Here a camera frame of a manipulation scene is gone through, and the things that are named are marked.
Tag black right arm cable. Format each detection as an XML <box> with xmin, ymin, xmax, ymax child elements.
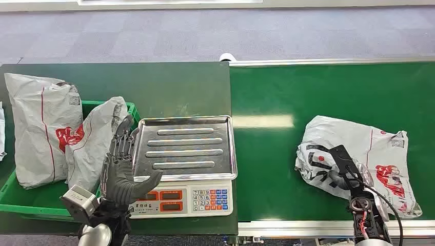
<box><xmin>345</xmin><ymin>165</ymin><xmax>404</xmax><ymax>246</ymax></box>

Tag white electronic scale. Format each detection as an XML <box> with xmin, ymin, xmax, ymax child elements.
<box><xmin>128</xmin><ymin>115</ymin><xmax>238</xmax><ymax>220</ymax></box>

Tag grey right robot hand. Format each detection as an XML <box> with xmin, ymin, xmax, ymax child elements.
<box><xmin>328</xmin><ymin>162</ymin><xmax>376</xmax><ymax>197</ymax></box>

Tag small grey mailer bag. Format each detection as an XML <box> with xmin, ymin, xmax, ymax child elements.
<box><xmin>64</xmin><ymin>96</ymin><xmax>129</xmax><ymax>195</ymax></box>

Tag aluminium conveyor frame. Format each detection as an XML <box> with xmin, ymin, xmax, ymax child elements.
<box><xmin>228</xmin><ymin>56</ymin><xmax>435</xmax><ymax>246</ymax></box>

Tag white bag edge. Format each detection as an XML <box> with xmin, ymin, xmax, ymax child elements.
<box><xmin>0</xmin><ymin>101</ymin><xmax>8</xmax><ymax>162</ymax></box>

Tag large grey mailer bag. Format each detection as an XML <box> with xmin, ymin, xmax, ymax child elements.
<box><xmin>4</xmin><ymin>72</ymin><xmax>84</xmax><ymax>190</ymax></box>

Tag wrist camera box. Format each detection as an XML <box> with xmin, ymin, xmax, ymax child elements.
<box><xmin>60</xmin><ymin>184</ymin><xmax>100</xmax><ymax>226</ymax></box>
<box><xmin>328</xmin><ymin>145</ymin><xmax>362</xmax><ymax>191</ymax></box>

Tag green plastic crate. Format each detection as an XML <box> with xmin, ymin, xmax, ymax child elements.
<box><xmin>0</xmin><ymin>99</ymin><xmax>142</xmax><ymax>223</ymax></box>

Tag green conveyor belt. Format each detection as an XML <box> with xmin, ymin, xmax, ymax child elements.
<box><xmin>229</xmin><ymin>62</ymin><xmax>435</xmax><ymax>223</ymax></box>

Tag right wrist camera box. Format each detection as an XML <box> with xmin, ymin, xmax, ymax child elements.
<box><xmin>328</xmin><ymin>145</ymin><xmax>362</xmax><ymax>191</ymax></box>

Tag grey mailer bag black print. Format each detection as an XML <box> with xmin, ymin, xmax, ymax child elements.
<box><xmin>294</xmin><ymin>115</ymin><xmax>423</xmax><ymax>219</ymax></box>

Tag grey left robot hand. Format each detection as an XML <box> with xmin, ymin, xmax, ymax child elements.
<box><xmin>100</xmin><ymin>114</ymin><xmax>164</xmax><ymax>207</ymax></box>

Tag steel scale tray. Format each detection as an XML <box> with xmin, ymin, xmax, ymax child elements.
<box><xmin>131</xmin><ymin>115</ymin><xmax>238</xmax><ymax>182</ymax></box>

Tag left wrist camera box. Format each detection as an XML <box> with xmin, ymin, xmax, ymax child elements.
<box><xmin>60</xmin><ymin>184</ymin><xmax>100</xmax><ymax>226</ymax></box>

